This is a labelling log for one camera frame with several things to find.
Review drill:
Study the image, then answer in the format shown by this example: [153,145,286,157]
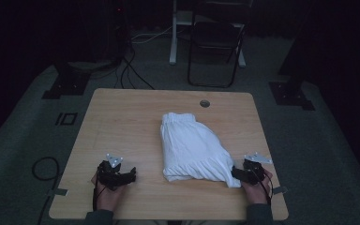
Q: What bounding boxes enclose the white shorts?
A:
[159,112,242,188]

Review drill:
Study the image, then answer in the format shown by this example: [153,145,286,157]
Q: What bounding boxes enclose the hand-held gripper cable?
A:
[92,173,108,212]
[252,168,275,207]

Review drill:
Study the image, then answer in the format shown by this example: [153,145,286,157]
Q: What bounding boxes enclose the black looped floor cable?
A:
[31,156,61,225]

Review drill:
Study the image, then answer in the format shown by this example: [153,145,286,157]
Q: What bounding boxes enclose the white floor cable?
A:
[130,25,174,44]

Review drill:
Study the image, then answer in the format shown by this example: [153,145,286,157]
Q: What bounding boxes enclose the black folding chair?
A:
[187,0,248,89]

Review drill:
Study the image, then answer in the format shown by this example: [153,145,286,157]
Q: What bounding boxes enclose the right hand-held gripper cable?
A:
[252,168,275,207]

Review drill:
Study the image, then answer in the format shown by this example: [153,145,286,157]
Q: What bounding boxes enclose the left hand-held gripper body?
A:
[97,153,129,191]

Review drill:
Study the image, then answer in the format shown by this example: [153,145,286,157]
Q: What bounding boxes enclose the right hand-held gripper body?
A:
[243,151,274,186]

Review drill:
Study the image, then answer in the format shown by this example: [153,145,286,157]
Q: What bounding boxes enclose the left hand-held gripper cable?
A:
[92,173,108,212]

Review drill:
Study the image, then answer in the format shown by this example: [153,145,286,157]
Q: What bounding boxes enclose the white metal stand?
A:
[169,0,195,67]

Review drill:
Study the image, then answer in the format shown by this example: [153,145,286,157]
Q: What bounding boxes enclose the black floor cables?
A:
[114,37,156,91]

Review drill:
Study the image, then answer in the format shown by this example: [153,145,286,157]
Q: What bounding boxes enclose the black stand base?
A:
[268,37,316,112]
[41,61,92,100]

